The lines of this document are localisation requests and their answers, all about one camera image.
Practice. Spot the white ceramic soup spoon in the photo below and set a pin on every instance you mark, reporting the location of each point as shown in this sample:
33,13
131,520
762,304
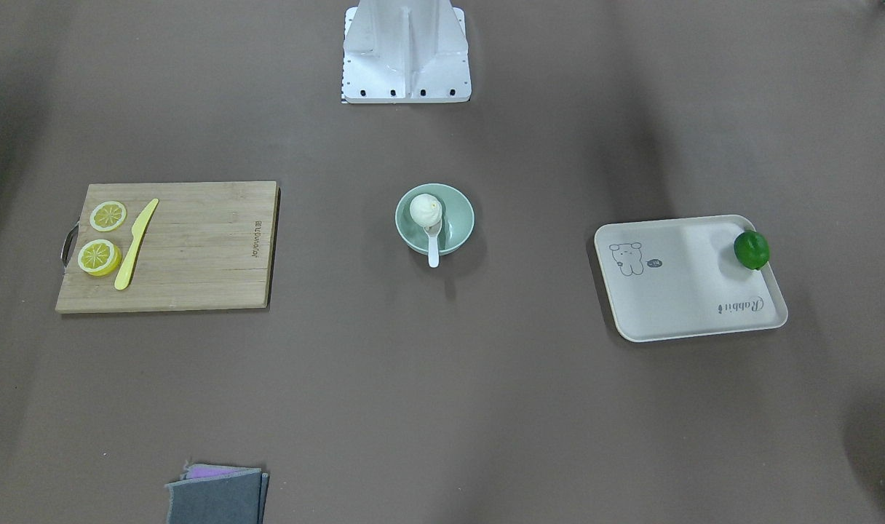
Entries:
433,232

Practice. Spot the yellow plastic knife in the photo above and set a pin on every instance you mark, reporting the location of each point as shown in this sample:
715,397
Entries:
138,229

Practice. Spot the lemon slice near knife tip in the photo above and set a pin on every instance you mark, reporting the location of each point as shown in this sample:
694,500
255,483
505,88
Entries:
108,216

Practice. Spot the mint green bowl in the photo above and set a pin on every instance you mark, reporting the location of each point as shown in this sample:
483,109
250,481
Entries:
458,219

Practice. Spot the white rabbit serving tray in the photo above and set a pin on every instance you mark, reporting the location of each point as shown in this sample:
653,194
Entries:
679,277

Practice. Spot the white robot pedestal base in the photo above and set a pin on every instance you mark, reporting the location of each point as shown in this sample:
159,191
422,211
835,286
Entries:
412,52

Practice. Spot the bamboo cutting board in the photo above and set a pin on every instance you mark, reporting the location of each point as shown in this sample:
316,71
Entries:
209,247

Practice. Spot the grey folded cloth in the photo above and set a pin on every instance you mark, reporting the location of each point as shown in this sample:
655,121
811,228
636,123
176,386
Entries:
209,493

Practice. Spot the green lime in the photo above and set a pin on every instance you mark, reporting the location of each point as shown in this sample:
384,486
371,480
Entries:
752,250

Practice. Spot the lemon slice near handle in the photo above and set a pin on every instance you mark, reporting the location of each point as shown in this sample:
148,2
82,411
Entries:
99,258

